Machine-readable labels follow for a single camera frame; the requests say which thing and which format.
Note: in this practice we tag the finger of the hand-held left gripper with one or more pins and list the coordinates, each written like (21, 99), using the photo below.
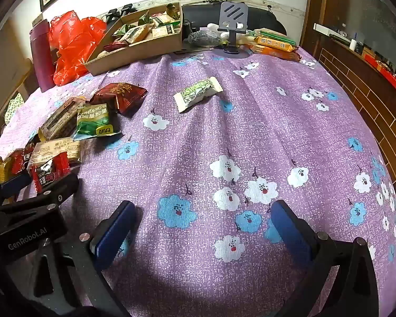
(56, 190)
(15, 183)

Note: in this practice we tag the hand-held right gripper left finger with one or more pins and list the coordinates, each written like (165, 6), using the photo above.
(115, 234)

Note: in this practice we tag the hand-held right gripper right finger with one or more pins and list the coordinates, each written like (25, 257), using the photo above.
(288, 231)

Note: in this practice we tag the yellow snack packet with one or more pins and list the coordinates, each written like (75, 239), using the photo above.
(1, 170)

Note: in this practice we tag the small red snack packet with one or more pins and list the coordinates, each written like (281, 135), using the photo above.
(52, 168)

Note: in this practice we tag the beige snack packet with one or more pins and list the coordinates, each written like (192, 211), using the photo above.
(57, 148)

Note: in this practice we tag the brown striped snack packet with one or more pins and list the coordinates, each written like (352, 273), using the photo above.
(59, 119)

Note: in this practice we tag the green patterned cushion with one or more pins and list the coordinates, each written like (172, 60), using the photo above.
(13, 105)

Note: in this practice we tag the dark red snack packet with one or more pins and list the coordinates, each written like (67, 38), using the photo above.
(122, 95)

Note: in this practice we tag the purple floral tablecloth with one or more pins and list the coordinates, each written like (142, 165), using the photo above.
(217, 132)

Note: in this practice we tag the plum thermos bottle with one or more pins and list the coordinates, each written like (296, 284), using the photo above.
(41, 56)

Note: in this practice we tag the red plastic bag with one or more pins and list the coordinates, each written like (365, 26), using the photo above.
(69, 46)

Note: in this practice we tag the white green snack packet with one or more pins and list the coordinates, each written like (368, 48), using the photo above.
(198, 94)

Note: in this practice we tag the cardboard box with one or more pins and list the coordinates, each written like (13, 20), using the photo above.
(142, 51)

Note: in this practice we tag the pile of assorted snack packets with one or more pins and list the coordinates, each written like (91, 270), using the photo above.
(135, 33)

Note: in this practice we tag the orange biscuit packet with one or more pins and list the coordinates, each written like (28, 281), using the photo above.
(277, 43)
(277, 54)

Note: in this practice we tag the red box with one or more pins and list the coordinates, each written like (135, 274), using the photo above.
(392, 76)

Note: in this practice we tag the black device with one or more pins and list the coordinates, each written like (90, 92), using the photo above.
(118, 11)

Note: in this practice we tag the green white biscuit packet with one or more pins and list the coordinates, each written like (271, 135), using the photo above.
(270, 33)

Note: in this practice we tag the white bottle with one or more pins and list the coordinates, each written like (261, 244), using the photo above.
(353, 43)

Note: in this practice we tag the clear plastic bag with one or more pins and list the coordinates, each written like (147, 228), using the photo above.
(201, 38)

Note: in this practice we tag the grey phone stand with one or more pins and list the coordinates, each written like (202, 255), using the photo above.
(232, 13)

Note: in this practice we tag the black sofa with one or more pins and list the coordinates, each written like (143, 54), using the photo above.
(198, 15)

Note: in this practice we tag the wooden door frame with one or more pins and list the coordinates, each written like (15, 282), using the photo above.
(316, 3)

